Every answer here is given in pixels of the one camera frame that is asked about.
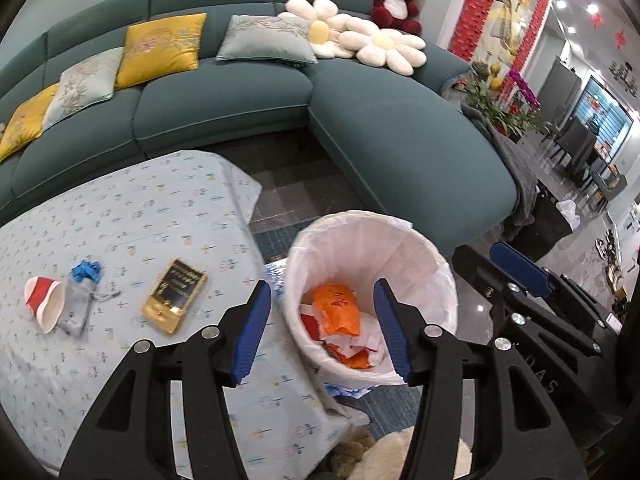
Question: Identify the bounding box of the orange plastic bag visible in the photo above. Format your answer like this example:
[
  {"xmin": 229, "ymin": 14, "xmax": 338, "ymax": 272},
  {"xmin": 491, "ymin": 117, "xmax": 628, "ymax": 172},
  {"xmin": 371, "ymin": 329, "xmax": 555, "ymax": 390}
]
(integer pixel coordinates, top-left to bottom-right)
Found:
[{"xmin": 311, "ymin": 284, "xmax": 360, "ymax": 337}]

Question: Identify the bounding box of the white lined trash bin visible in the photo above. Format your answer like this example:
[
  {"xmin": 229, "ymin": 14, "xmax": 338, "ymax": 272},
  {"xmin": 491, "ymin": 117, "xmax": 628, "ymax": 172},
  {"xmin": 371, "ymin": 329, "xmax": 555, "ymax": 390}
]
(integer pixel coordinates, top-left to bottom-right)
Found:
[{"xmin": 282, "ymin": 210, "xmax": 458, "ymax": 390}]

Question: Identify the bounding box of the red white paper cup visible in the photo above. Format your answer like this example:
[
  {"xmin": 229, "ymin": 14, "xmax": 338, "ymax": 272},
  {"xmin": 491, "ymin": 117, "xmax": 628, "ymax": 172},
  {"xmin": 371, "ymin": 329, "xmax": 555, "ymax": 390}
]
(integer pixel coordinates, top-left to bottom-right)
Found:
[{"xmin": 24, "ymin": 276, "xmax": 65, "ymax": 334}]

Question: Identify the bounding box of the grey drawstring pouch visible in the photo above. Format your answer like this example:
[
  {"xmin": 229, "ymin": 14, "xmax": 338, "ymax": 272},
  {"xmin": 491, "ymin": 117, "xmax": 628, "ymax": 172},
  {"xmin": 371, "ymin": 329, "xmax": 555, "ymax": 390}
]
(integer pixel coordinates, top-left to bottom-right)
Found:
[{"xmin": 56, "ymin": 276, "xmax": 120, "ymax": 337}]

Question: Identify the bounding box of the blue crumpled glove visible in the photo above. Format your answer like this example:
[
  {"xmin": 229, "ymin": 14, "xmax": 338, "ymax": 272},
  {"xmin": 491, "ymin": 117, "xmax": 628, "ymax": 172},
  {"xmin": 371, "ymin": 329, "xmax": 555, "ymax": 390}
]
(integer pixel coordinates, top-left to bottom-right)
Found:
[{"xmin": 70, "ymin": 260, "xmax": 102, "ymax": 284}]

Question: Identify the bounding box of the floral light blue tablecloth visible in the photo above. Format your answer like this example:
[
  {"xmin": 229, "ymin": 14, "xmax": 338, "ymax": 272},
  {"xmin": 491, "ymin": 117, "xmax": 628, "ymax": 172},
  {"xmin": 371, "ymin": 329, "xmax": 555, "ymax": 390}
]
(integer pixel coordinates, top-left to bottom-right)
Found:
[{"xmin": 0, "ymin": 148, "xmax": 374, "ymax": 480}]

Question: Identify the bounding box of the grey cushion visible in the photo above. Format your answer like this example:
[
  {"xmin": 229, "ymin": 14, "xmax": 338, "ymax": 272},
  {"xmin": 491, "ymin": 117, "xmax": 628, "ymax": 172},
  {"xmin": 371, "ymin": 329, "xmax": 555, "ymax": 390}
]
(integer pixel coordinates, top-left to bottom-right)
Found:
[
  {"xmin": 42, "ymin": 47, "xmax": 124, "ymax": 131},
  {"xmin": 216, "ymin": 15, "xmax": 318, "ymax": 65}
]

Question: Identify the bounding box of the yellow cushion left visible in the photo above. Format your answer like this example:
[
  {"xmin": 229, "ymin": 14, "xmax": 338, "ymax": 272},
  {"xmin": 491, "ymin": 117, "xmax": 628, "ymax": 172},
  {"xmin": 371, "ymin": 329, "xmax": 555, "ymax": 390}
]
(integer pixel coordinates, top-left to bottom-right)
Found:
[{"xmin": 0, "ymin": 84, "xmax": 58, "ymax": 162}]

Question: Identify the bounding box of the grey cushion left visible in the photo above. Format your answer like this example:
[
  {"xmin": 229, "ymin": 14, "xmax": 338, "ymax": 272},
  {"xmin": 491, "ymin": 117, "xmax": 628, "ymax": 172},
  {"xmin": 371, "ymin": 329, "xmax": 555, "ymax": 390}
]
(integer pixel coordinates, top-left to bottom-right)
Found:
[{"xmin": 42, "ymin": 47, "xmax": 124, "ymax": 131}]

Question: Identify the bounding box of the grey blanket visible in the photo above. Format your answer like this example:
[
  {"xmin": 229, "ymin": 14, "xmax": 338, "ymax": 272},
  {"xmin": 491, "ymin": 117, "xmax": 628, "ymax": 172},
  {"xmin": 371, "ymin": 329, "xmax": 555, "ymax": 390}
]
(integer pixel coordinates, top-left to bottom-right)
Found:
[{"xmin": 461, "ymin": 104, "xmax": 538, "ymax": 242}]

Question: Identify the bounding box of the white flower pillow inner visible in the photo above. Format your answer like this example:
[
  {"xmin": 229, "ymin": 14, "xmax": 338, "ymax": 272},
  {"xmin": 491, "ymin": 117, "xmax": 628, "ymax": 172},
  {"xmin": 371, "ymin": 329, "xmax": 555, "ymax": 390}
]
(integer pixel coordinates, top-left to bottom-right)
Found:
[{"xmin": 279, "ymin": 0, "xmax": 356, "ymax": 58}]

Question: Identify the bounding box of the yellow cushion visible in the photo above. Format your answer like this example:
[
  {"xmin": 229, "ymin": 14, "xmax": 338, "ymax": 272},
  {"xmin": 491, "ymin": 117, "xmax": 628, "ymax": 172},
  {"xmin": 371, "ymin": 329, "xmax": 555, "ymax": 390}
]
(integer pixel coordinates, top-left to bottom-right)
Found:
[
  {"xmin": 0, "ymin": 84, "xmax": 58, "ymax": 162},
  {"xmin": 115, "ymin": 13, "xmax": 207, "ymax": 90}
]

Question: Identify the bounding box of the grey cushion right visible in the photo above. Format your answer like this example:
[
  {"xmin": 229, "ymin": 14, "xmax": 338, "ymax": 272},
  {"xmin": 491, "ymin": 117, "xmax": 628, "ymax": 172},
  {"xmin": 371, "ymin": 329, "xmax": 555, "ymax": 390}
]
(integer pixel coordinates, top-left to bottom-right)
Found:
[{"xmin": 216, "ymin": 15, "xmax": 318, "ymax": 65}]

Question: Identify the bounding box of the white flower pillow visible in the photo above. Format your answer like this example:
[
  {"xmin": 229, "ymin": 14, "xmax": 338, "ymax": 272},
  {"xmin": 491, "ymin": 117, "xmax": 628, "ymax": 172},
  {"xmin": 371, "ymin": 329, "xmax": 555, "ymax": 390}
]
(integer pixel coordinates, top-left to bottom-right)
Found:
[
  {"xmin": 279, "ymin": 0, "xmax": 356, "ymax": 58},
  {"xmin": 338, "ymin": 21, "xmax": 427, "ymax": 77}
]

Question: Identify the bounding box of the potted flower plant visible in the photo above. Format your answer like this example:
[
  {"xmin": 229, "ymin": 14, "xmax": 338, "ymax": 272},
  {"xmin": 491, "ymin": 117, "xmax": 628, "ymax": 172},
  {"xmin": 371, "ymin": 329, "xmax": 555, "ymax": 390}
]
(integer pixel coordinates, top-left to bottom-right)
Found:
[{"xmin": 459, "ymin": 61, "xmax": 542, "ymax": 142}]

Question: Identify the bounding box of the gold black cigarette box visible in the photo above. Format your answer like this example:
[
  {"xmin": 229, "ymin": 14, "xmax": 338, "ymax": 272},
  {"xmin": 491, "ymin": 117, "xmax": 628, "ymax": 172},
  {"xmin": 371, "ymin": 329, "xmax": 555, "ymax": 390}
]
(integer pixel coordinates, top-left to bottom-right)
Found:
[{"xmin": 141, "ymin": 258, "xmax": 207, "ymax": 335}]

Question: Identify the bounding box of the white flower pillow outer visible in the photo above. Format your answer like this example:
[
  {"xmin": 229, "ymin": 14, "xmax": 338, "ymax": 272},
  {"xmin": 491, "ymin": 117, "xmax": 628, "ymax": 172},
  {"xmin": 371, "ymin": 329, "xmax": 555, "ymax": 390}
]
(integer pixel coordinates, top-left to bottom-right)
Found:
[{"xmin": 338, "ymin": 21, "xmax": 427, "ymax": 77}]

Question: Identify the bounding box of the yellow cushion centre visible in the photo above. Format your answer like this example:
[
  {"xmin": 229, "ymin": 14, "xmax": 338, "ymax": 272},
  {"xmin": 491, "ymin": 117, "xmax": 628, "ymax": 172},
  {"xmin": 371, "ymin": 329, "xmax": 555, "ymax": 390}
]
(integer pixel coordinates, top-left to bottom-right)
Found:
[{"xmin": 115, "ymin": 13, "xmax": 207, "ymax": 90}]

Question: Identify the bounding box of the white tissue pile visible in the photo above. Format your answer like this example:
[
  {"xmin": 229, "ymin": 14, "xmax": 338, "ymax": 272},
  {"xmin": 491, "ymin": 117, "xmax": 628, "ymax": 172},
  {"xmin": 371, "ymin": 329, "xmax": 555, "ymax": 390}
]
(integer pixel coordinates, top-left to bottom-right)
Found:
[{"xmin": 300, "ymin": 304, "xmax": 385, "ymax": 370}]

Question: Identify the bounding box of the dark green sectional sofa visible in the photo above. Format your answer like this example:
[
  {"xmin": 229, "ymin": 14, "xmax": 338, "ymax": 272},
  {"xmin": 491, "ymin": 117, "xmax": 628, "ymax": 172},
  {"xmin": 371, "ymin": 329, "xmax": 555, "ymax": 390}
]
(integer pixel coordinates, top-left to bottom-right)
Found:
[{"xmin": 1, "ymin": 0, "xmax": 516, "ymax": 254}]

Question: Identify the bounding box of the red gold wall decoration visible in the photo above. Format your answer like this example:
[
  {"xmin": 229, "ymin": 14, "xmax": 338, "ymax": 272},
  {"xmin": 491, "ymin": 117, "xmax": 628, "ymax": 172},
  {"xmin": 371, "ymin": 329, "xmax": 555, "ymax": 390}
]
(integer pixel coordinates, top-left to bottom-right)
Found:
[{"xmin": 448, "ymin": 0, "xmax": 551, "ymax": 89}]

